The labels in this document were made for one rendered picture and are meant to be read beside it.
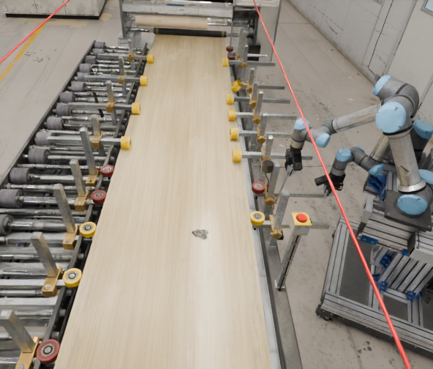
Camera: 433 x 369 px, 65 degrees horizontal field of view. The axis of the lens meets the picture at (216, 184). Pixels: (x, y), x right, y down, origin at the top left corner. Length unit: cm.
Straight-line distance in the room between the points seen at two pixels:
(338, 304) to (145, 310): 139
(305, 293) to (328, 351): 43
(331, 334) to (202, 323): 133
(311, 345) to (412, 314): 69
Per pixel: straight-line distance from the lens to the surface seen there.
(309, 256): 296
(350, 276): 269
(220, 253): 169
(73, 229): 192
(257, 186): 205
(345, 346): 265
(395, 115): 161
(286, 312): 181
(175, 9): 415
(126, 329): 151
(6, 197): 226
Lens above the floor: 225
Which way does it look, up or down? 42 degrees down
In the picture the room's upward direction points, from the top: 5 degrees clockwise
